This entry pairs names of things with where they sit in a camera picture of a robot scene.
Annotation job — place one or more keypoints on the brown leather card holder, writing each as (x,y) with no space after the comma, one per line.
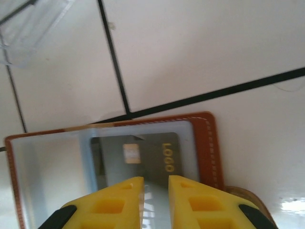
(47,167)

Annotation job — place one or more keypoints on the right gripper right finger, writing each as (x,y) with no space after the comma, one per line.
(205,210)

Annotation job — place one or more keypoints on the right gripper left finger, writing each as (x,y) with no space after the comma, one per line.
(107,207)

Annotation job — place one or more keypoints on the clear acrylic card organizer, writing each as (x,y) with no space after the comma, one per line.
(21,35)

